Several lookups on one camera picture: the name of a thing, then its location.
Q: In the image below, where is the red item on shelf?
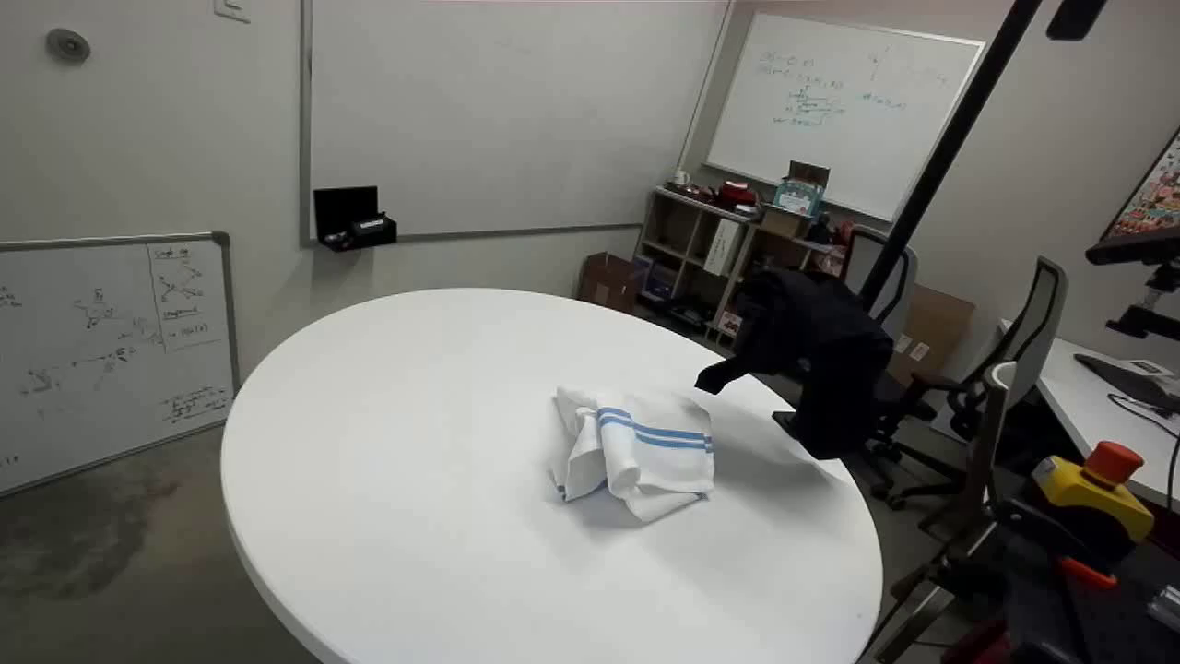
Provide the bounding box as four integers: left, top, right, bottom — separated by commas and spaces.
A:
715, 175, 759, 214

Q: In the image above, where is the computer monitor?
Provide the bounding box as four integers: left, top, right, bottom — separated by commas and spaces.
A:
1084, 126, 1180, 268

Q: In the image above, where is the black mesh office chair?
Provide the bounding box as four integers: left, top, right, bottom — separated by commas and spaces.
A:
843, 226, 920, 323

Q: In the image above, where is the framed whiteboard with faint notes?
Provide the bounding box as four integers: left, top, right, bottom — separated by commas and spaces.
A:
0, 227, 243, 494

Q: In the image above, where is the grey office chair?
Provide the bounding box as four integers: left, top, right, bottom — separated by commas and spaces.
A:
882, 255, 1068, 510

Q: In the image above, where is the blue picture box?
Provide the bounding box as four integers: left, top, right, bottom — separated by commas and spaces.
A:
769, 175, 830, 220

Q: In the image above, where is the black monitor stand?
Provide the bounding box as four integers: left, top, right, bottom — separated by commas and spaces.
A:
1101, 255, 1180, 341

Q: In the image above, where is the round grey wall device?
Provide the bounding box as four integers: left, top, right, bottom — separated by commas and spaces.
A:
42, 25, 95, 66

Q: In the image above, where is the large brown cardboard box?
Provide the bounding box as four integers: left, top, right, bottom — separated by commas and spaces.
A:
888, 285, 980, 386

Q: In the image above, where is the large wall whiteboard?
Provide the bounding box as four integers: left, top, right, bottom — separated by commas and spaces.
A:
293, 0, 735, 247

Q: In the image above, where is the wooden shelf unit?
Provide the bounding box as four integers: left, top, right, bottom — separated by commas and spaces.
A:
639, 180, 855, 351

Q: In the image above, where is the black marker tray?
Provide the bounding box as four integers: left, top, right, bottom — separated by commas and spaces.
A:
310, 184, 400, 255

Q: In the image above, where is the small brown cardboard box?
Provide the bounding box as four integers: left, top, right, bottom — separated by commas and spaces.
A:
575, 250, 653, 312

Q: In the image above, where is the black keyboard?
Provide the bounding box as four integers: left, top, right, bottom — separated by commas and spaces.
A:
1074, 351, 1180, 416

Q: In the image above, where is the yellow emergency stop red button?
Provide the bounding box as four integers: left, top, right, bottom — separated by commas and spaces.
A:
1027, 439, 1156, 544

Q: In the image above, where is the black camera pole with clamp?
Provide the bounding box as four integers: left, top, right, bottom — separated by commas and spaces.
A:
855, 0, 1047, 311

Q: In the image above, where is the white towel with blue stripes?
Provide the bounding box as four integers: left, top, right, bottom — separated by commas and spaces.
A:
545, 382, 717, 527

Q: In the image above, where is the whiteboard with green writing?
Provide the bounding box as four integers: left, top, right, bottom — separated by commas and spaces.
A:
704, 11, 988, 227

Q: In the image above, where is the black clamp orange handle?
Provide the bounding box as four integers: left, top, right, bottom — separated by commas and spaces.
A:
1049, 551, 1124, 597

